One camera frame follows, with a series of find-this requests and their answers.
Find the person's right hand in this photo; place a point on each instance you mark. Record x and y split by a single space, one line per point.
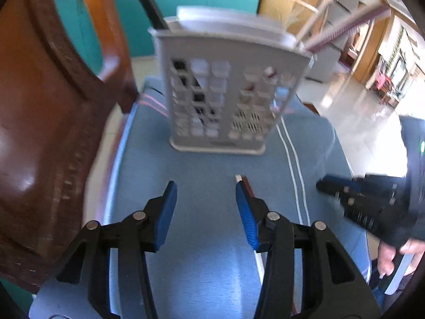
386 259

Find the beige plastic utensil holder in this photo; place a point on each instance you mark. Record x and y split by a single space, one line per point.
225 43

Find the blue striped table cloth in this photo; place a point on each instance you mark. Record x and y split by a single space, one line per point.
206 166

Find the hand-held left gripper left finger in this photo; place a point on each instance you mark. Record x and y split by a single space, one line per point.
166 212

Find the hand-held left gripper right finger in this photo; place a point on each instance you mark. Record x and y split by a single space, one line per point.
245 212

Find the person's blue jeans leg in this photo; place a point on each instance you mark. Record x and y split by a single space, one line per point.
378 292

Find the carved brown wooden chair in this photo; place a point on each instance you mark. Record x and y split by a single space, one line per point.
40 123

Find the black chopstick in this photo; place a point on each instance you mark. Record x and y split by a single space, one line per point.
146 0

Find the dark red chopstick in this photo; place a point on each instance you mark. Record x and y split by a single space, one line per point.
348 26

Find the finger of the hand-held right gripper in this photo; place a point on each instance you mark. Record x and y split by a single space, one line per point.
365 209
338 184

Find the white cabinet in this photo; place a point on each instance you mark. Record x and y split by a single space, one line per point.
327 66

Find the teal cabinet row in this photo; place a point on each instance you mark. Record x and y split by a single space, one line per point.
186 0

